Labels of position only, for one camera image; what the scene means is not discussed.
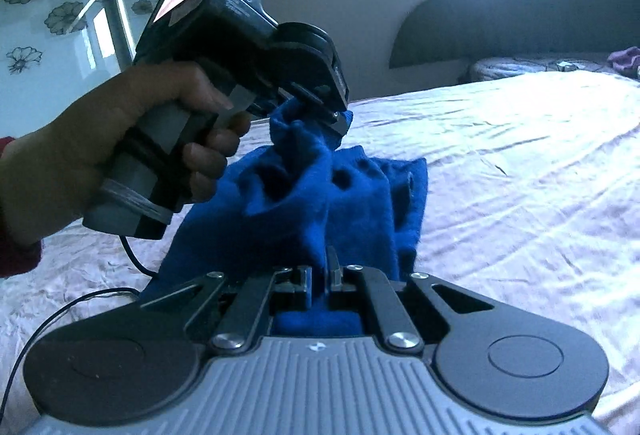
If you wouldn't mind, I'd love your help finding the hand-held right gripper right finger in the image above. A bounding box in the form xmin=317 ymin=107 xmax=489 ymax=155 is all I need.
xmin=327 ymin=245 xmax=511 ymax=353

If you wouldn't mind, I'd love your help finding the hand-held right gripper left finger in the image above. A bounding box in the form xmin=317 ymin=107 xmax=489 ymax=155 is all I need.
xmin=142 ymin=265 xmax=314 ymax=351

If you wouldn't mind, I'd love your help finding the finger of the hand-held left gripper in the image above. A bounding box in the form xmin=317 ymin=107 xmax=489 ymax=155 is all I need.
xmin=287 ymin=84 xmax=352 ymax=137

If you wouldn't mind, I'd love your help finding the blue knit sweater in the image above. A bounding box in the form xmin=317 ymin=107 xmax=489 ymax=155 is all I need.
xmin=137 ymin=100 xmax=428 ymax=341

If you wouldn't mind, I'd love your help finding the person's left forearm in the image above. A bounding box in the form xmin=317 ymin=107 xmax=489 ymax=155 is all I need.
xmin=0 ymin=135 xmax=43 ymax=279

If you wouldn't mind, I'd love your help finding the person's left hand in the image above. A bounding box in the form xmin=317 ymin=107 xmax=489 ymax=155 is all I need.
xmin=0 ymin=62 xmax=252 ymax=247

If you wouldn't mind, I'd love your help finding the bed with pink sheet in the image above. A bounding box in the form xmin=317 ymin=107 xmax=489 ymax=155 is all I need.
xmin=0 ymin=65 xmax=640 ymax=435

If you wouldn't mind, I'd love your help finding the glass wardrobe door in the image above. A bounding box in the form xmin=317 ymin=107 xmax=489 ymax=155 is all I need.
xmin=0 ymin=0 xmax=223 ymax=143

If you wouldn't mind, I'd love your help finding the patterned pillow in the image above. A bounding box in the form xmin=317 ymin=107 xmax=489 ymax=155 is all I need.
xmin=467 ymin=56 xmax=621 ymax=84

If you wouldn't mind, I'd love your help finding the purple cloth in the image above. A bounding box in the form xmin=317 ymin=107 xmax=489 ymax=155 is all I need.
xmin=606 ymin=46 xmax=640 ymax=79

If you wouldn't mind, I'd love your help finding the black cable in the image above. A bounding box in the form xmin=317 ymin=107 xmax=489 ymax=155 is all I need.
xmin=0 ymin=234 xmax=162 ymax=416

